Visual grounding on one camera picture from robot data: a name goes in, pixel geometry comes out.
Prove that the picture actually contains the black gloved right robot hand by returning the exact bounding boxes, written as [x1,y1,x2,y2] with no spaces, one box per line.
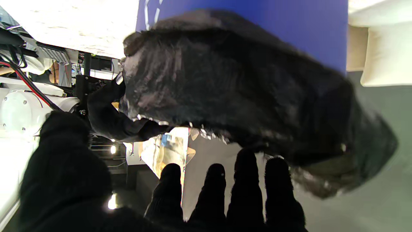
[87,79,174,143]

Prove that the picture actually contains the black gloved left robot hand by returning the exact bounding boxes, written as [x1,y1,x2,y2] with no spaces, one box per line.
[18,111,308,232]

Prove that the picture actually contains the black plastic garbage bag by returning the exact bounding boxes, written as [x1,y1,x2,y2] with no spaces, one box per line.
[120,9,399,198]

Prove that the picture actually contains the blue plastic recycling bin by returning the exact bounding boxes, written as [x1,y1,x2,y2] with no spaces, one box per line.
[135,0,349,74]

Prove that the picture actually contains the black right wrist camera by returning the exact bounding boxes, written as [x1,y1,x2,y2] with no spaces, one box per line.
[73,75,107,116]

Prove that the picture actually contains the right arm red black cables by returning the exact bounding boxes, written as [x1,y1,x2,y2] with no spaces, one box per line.
[0,60,63,111]

